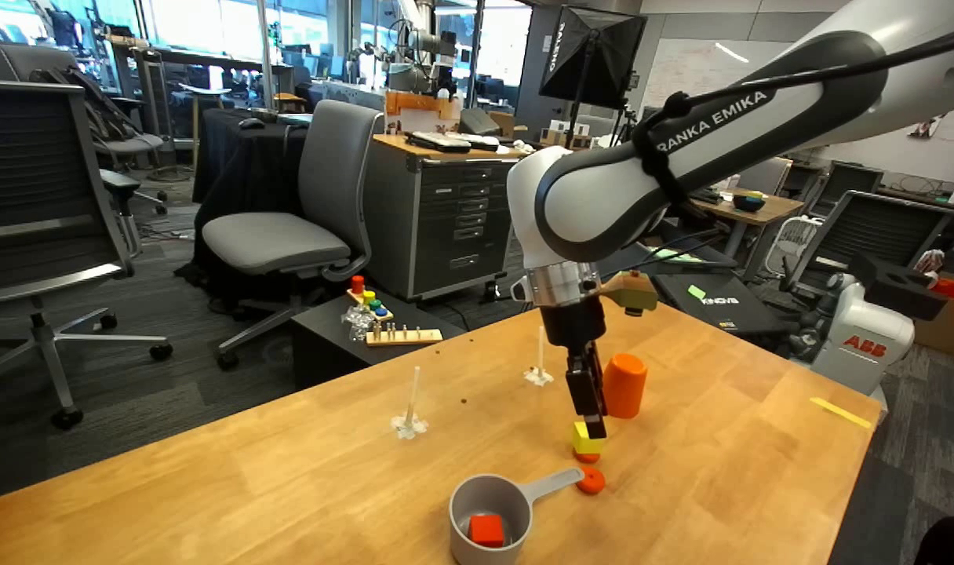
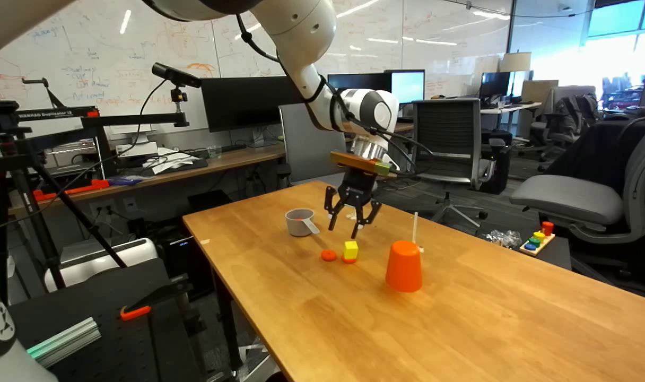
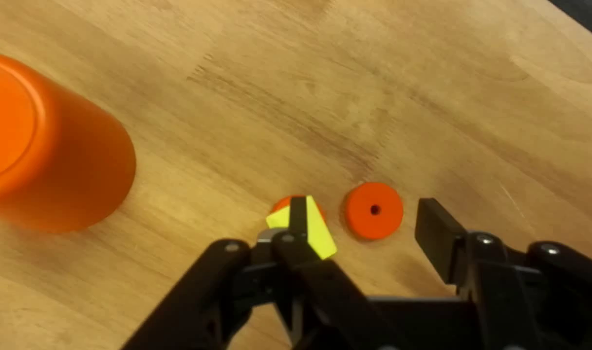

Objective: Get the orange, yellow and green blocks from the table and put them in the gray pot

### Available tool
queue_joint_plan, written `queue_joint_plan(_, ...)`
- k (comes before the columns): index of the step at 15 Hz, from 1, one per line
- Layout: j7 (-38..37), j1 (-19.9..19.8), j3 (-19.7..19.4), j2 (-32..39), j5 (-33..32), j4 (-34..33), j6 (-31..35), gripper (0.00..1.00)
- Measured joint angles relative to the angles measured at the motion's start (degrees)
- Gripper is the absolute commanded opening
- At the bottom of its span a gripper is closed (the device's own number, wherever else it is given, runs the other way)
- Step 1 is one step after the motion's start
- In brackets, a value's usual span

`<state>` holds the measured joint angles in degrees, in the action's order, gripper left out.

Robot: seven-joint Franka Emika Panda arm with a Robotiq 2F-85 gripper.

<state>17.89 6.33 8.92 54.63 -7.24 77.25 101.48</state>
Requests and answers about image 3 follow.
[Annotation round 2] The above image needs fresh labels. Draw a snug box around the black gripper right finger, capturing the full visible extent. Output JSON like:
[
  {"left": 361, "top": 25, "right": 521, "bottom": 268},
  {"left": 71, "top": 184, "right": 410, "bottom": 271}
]
[{"left": 416, "top": 196, "right": 592, "bottom": 350}]

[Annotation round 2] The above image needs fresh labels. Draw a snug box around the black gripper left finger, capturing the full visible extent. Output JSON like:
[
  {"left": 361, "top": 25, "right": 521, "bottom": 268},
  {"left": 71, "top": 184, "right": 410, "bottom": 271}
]
[{"left": 121, "top": 194, "right": 377, "bottom": 350}]

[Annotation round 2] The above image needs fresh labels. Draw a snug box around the yellow block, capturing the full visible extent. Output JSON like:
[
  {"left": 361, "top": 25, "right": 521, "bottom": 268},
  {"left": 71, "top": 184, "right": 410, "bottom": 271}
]
[{"left": 264, "top": 194, "right": 342, "bottom": 262}]

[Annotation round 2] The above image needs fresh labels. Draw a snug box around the orange plastic cup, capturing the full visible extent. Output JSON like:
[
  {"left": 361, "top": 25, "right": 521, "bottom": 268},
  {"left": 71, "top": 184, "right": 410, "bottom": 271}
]
[{"left": 0, "top": 50, "right": 139, "bottom": 235}]

